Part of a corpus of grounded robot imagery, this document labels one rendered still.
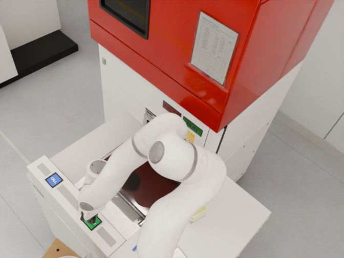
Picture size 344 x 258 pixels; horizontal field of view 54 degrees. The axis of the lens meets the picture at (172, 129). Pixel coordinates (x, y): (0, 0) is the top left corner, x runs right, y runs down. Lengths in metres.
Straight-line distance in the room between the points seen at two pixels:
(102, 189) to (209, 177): 0.37
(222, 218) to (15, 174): 1.76
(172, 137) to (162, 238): 0.24
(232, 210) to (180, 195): 0.67
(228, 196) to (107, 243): 0.55
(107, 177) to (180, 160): 0.36
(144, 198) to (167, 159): 0.80
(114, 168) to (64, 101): 2.15
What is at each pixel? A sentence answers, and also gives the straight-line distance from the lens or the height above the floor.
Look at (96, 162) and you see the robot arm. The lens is 1.16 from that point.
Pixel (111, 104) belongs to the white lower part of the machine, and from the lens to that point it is 2.03.
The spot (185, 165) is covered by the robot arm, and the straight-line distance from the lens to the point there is 0.77.
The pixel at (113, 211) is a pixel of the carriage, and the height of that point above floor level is 0.88.
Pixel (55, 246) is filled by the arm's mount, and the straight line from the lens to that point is 1.24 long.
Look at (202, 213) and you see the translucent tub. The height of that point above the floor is 1.02.
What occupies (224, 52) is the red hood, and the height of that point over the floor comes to 1.60.
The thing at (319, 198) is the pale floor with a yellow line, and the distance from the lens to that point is 2.94.
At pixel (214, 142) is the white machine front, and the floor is 1.11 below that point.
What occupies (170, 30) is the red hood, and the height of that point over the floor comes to 1.55.
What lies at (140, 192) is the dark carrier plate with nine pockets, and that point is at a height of 0.90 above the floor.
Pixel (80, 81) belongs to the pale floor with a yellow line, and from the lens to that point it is 3.32.
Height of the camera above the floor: 2.27
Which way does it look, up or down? 51 degrees down
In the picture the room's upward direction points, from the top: 10 degrees clockwise
